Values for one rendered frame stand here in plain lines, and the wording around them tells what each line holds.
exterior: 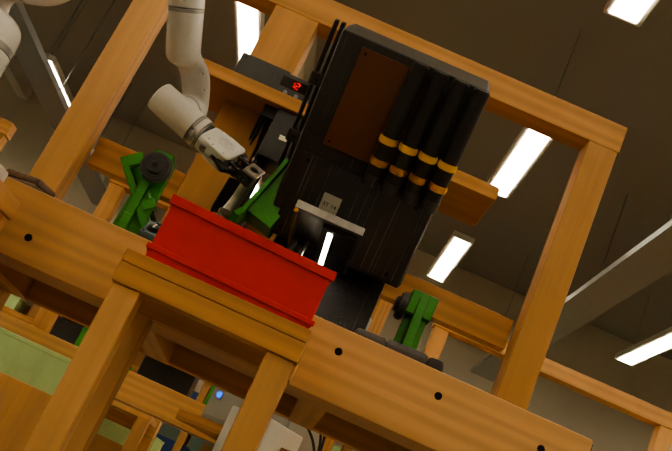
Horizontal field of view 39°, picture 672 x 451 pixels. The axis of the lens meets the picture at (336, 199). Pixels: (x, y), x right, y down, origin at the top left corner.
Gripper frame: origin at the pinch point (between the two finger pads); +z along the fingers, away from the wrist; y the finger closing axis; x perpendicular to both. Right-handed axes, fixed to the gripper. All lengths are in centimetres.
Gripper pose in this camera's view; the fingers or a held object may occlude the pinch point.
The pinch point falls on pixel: (248, 176)
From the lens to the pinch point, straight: 238.0
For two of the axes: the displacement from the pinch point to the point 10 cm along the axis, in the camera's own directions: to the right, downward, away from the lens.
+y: 3.9, -2.8, 8.7
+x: -5.5, 6.9, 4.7
